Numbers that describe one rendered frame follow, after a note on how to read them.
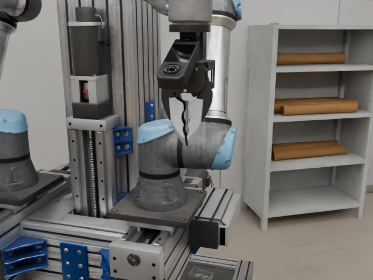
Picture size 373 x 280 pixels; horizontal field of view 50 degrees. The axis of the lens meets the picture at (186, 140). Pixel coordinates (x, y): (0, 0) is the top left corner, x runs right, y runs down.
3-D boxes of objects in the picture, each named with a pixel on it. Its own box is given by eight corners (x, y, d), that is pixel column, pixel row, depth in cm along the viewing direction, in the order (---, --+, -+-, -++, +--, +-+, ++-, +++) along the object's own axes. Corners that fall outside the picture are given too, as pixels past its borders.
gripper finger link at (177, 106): (193, 139, 77) (194, 91, 75) (185, 147, 72) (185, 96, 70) (179, 138, 78) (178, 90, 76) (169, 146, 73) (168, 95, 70)
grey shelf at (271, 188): (241, 207, 355) (248, 25, 314) (331, 197, 376) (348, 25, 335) (262, 230, 313) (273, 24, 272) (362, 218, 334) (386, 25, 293)
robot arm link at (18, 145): (9, 161, 117) (3, 115, 114) (-24, 155, 122) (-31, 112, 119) (38, 150, 128) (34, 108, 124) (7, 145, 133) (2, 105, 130)
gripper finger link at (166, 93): (189, 119, 72) (189, 70, 70) (186, 121, 71) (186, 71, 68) (164, 117, 74) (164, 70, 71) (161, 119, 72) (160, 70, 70)
